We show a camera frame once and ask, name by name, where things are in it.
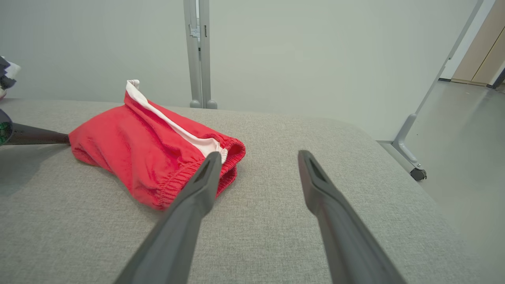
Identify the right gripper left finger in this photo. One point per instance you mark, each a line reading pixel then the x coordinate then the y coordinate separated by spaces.
pixel 177 236

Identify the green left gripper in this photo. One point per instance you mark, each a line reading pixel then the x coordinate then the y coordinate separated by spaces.
pixel 4 130

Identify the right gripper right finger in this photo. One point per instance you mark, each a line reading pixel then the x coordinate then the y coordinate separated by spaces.
pixel 347 244

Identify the red shorts with white trim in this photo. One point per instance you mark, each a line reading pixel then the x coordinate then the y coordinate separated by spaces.
pixel 138 154

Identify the black caster wheel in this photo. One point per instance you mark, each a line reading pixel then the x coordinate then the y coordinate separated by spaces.
pixel 418 174

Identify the white partition panel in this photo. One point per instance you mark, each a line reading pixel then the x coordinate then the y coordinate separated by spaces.
pixel 315 55
pixel 90 43

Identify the grey slanted partition leg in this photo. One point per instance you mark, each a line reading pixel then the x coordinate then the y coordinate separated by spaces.
pixel 426 94

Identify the beige door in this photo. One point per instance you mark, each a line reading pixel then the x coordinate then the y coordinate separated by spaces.
pixel 479 51

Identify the grey partition post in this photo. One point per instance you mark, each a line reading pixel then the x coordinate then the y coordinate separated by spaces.
pixel 206 71
pixel 192 71

